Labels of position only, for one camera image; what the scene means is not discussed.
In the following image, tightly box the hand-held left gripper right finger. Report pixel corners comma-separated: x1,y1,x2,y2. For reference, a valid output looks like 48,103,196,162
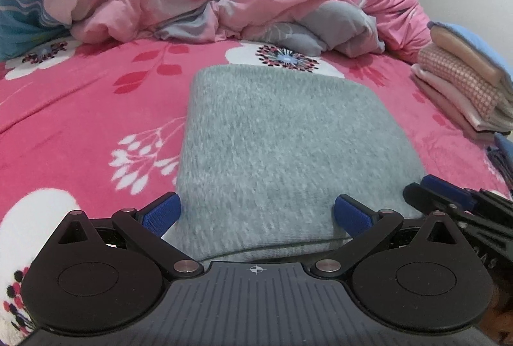
310,194,466,278

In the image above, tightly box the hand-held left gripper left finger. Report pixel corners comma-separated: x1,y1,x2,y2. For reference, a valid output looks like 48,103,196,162
58,192,201,276

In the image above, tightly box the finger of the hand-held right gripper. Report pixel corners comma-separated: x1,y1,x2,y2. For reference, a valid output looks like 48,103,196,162
403,183,461,219
421,175,479,211

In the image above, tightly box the grey sweatshirt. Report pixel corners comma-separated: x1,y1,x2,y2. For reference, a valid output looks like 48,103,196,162
174,65,427,262

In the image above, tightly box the dark blue folded cloth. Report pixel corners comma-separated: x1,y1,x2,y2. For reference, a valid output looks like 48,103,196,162
487,133,513,186

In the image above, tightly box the white folded cloth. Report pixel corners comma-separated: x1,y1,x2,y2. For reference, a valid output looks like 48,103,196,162
411,63,513,135

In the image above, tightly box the pink floral blanket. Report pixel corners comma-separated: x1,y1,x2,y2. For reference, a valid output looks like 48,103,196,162
0,37,513,336

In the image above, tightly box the beige folded cloth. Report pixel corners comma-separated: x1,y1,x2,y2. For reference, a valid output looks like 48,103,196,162
431,28,509,84

